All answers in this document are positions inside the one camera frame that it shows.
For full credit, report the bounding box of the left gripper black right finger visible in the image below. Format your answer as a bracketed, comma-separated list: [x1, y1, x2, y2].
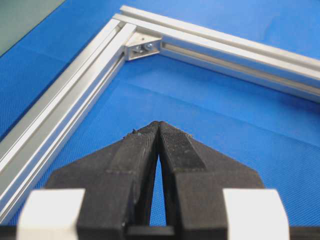
[158, 121, 265, 240]

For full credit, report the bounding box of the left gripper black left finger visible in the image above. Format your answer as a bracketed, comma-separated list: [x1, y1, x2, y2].
[45, 121, 159, 240]

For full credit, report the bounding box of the aluminium extrusion frame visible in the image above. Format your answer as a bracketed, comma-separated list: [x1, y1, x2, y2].
[0, 5, 320, 225]

